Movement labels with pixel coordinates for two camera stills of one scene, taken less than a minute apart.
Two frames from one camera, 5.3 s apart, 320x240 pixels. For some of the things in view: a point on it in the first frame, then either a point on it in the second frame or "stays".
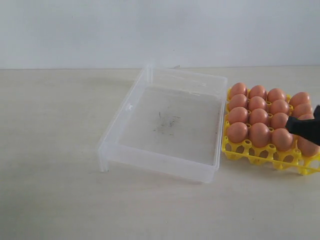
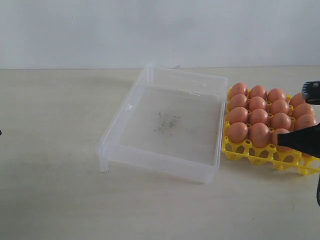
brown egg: (278, 106) stays
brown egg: (303, 109) stays
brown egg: (282, 139) stays
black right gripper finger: (308, 129) to (306, 140)
